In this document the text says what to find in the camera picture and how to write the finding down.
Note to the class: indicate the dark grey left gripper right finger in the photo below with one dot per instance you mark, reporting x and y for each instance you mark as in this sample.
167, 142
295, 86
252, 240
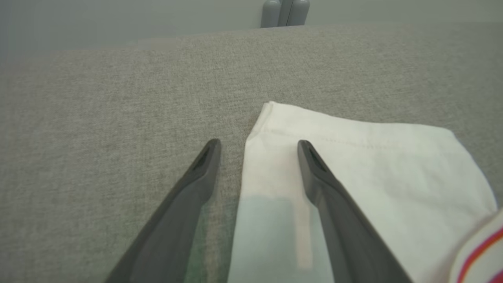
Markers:
346, 232

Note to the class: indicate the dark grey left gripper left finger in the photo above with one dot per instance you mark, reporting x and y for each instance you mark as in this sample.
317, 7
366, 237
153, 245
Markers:
177, 228

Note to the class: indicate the red jersey with striped trim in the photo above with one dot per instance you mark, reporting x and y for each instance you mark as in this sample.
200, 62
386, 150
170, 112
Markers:
393, 177

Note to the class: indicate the grey metal partition post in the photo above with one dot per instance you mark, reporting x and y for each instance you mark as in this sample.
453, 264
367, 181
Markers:
271, 13

